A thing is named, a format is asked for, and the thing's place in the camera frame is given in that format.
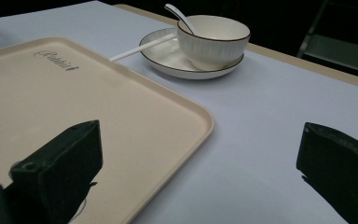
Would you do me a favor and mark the white plate with dark rim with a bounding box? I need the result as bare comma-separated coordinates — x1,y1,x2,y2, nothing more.
139,27,245,80

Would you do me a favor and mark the white tablecloth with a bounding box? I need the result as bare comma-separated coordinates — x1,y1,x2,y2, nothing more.
0,0,358,224

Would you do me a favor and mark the metal stand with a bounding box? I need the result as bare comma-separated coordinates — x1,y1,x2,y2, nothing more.
296,0,358,77

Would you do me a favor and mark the white chopstick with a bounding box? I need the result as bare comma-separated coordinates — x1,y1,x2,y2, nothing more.
109,32,178,63

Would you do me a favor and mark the white ribbed bowl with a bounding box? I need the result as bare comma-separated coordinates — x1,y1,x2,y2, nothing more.
176,14,252,71

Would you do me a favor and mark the white ceramic spoon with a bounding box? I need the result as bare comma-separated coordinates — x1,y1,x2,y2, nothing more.
163,3,196,35

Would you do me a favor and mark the beige plastic tray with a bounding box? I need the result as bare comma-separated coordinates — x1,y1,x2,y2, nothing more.
0,36,215,224

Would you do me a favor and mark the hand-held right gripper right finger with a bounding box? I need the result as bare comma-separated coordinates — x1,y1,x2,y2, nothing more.
296,121,358,224

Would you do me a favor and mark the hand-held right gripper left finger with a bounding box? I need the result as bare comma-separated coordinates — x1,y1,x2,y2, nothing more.
8,119,103,224

